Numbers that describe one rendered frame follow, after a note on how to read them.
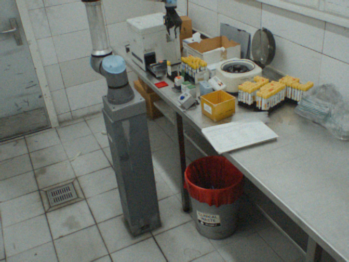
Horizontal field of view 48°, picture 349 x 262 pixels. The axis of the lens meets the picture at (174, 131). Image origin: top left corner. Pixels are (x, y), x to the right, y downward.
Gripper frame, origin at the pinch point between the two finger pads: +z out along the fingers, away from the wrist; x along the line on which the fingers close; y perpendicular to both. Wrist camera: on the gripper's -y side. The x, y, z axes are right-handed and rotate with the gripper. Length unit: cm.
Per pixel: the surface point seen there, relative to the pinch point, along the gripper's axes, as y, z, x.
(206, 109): -52, 22, 9
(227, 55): -4.4, 16.3, -34.6
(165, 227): -31, 114, 31
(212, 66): -9.3, 19.0, -20.0
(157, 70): 8.1, 20.2, 10.6
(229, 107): -59, 20, -1
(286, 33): -40, -4, -51
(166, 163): 35, 114, 1
